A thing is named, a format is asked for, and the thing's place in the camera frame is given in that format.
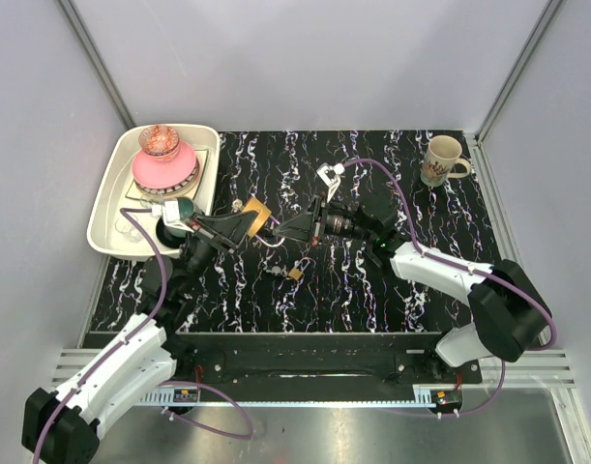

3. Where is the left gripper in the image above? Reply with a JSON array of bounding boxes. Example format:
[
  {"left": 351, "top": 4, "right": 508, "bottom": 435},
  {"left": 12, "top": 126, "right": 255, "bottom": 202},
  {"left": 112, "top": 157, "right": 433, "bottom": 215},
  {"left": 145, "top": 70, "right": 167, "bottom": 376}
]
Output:
[{"left": 179, "top": 211, "right": 259, "bottom": 295}]

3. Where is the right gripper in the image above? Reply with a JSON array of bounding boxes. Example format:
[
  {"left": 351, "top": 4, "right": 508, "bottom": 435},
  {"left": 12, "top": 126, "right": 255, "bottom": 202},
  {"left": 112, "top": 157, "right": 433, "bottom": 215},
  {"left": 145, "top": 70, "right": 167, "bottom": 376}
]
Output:
[{"left": 273, "top": 192, "right": 374, "bottom": 247}]

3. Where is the large brass padlock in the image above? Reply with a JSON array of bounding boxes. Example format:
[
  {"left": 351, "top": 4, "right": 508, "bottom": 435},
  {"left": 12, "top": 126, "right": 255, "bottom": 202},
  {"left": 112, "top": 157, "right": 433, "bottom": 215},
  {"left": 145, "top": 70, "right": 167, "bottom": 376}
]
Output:
[{"left": 231, "top": 197, "right": 285, "bottom": 248}]

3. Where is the small brass padlock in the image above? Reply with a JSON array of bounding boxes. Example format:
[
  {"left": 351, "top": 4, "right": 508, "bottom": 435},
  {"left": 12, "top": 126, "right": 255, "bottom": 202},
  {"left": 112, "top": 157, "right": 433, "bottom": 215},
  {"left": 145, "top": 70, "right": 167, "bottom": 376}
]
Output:
[{"left": 286, "top": 257, "right": 312, "bottom": 280}]

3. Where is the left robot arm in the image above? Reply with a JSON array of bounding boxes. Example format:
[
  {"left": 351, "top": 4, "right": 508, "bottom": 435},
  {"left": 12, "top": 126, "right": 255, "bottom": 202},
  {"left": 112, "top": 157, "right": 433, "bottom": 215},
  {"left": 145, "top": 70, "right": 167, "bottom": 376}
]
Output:
[{"left": 21, "top": 211, "right": 258, "bottom": 463}]

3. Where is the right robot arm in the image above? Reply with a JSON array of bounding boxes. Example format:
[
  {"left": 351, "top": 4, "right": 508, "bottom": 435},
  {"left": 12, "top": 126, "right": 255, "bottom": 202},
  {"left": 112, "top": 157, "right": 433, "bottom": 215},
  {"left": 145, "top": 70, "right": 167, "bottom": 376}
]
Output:
[{"left": 274, "top": 196, "right": 552, "bottom": 384}]

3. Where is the green ceramic cup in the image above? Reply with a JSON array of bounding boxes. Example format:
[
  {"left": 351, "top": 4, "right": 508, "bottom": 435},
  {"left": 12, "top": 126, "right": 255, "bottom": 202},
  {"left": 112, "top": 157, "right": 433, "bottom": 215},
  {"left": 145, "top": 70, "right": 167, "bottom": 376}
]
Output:
[{"left": 177, "top": 197, "right": 202, "bottom": 222}]

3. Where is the black saucer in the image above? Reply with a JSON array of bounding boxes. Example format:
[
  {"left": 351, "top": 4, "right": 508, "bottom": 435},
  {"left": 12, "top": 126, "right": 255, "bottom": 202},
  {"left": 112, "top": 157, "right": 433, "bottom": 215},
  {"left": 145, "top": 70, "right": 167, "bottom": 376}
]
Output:
[{"left": 156, "top": 218, "right": 185, "bottom": 249}]

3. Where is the patterned plate stack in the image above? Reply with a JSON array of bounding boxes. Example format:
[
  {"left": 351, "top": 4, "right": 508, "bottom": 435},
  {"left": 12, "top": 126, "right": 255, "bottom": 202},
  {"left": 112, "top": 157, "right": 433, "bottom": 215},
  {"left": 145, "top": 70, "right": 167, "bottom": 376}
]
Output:
[{"left": 124, "top": 149, "right": 209, "bottom": 200}]

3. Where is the pink upturned bowl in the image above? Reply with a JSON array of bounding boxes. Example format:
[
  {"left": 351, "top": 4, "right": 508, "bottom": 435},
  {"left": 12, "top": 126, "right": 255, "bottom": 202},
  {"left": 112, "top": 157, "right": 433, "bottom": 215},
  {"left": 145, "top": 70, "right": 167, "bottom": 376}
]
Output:
[{"left": 132, "top": 142, "right": 197, "bottom": 189}]

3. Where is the clear drinking glass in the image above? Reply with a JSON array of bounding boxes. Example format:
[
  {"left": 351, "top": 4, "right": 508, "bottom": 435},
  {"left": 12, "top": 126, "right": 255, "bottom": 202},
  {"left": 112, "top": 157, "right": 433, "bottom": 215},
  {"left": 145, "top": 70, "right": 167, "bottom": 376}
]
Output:
[{"left": 114, "top": 216, "right": 143, "bottom": 243}]

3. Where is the red patterned small bowl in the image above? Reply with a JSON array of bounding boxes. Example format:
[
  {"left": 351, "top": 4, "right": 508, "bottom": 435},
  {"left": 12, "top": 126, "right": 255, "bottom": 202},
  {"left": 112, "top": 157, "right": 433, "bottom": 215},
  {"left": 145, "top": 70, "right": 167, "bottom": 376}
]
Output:
[{"left": 138, "top": 125, "right": 181, "bottom": 160}]

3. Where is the white plastic tray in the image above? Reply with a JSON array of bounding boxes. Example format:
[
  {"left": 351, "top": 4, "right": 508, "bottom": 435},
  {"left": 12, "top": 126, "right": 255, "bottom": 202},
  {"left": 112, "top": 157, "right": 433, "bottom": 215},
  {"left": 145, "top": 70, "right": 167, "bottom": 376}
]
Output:
[{"left": 86, "top": 124, "right": 221, "bottom": 261}]

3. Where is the cream seashell mug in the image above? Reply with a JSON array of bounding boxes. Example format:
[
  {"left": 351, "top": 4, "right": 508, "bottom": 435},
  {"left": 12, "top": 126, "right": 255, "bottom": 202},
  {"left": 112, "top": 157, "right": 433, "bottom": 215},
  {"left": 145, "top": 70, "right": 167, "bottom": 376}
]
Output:
[{"left": 420, "top": 135, "right": 472, "bottom": 188}]

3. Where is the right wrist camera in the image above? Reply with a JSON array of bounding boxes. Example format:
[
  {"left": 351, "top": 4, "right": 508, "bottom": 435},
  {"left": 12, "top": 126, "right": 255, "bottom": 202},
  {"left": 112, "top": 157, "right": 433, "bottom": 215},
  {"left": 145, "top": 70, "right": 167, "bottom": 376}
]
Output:
[{"left": 316, "top": 163, "right": 345, "bottom": 201}]

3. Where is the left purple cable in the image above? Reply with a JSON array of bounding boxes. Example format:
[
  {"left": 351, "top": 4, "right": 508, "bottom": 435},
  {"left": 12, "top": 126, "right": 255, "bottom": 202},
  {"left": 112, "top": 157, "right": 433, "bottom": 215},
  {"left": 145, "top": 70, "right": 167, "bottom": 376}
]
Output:
[{"left": 32, "top": 207, "right": 169, "bottom": 464}]

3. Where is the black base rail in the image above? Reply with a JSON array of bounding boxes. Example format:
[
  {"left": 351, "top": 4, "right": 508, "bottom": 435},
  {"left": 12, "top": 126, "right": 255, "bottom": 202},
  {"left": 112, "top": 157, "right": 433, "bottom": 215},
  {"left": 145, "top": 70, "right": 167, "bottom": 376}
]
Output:
[{"left": 169, "top": 333, "right": 482, "bottom": 403}]

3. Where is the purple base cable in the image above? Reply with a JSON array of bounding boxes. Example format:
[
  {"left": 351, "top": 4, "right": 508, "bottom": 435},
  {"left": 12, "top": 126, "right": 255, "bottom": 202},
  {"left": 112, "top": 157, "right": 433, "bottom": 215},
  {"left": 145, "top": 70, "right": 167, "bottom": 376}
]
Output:
[{"left": 162, "top": 372, "right": 255, "bottom": 441}]

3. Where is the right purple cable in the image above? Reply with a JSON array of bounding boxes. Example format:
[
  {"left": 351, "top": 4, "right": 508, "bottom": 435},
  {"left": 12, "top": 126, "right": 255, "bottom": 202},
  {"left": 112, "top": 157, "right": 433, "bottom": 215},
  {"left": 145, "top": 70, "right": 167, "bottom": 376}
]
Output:
[{"left": 342, "top": 158, "right": 558, "bottom": 420}]

